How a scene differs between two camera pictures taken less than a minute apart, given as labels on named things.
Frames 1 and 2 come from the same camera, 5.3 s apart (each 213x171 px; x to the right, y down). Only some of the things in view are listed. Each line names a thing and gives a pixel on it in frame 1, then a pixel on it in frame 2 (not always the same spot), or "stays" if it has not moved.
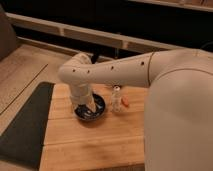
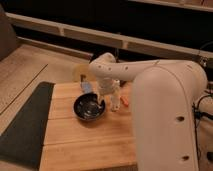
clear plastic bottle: x=116 y=99 stays
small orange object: x=125 y=101 stays
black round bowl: x=83 y=112 stays
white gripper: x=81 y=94 -> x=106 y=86
